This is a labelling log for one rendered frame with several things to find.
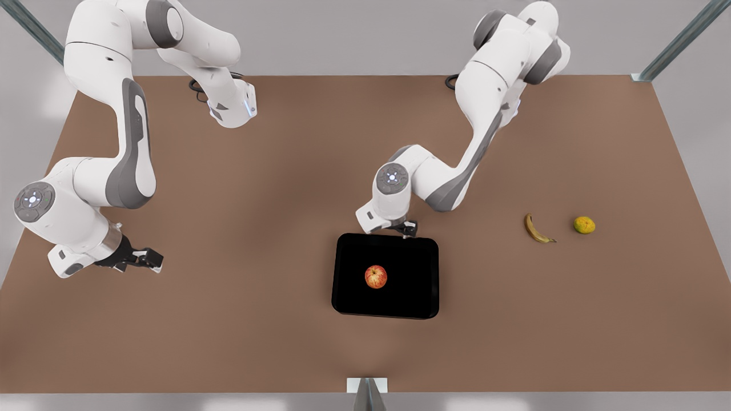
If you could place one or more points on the yellow-green orange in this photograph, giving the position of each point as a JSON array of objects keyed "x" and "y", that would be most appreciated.
[{"x": 584, "y": 225}]

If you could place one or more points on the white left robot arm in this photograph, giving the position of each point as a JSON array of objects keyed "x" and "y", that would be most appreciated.
[{"x": 485, "y": 85}]

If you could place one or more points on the red apple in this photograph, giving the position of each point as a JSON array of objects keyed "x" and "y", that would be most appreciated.
[{"x": 376, "y": 277}]

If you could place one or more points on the black rectangular tray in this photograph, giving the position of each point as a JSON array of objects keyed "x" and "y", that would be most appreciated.
[{"x": 411, "y": 297}]

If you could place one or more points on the silver frame post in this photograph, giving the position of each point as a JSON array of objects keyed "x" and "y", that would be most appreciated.
[
  {"x": 367, "y": 394},
  {"x": 34, "y": 28},
  {"x": 679, "y": 43}
]

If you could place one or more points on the yellow banana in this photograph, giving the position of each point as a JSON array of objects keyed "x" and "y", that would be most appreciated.
[{"x": 534, "y": 230}]

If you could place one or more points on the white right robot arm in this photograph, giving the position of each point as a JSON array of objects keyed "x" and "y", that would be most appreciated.
[{"x": 97, "y": 68}]

